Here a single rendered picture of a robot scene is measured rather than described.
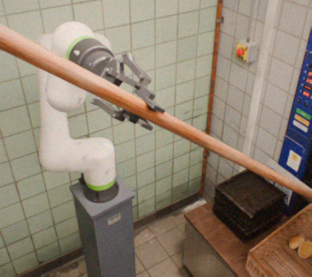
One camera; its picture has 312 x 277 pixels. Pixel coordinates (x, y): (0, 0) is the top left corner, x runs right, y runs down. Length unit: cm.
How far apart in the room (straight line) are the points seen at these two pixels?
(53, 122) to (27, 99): 57
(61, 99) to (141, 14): 119
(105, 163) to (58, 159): 18
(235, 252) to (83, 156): 112
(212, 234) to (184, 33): 118
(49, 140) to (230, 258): 121
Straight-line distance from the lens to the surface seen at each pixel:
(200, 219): 233
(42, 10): 185
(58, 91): 96
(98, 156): 142
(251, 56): 219
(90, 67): 80
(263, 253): 217
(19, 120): 204
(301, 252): 224
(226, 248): 222
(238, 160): 94
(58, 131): 145
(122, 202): 157
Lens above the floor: 233
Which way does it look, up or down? 35 degrees down
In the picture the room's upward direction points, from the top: straight up
